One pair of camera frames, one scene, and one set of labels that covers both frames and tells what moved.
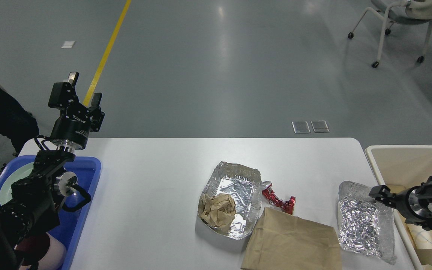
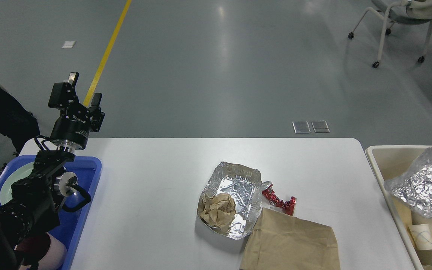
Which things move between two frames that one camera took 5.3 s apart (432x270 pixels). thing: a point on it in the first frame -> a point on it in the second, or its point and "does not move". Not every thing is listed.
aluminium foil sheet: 365,225 -> 427,187
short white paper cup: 423,239 does not move
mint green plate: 17,174 does not move
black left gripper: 72,128 does not move
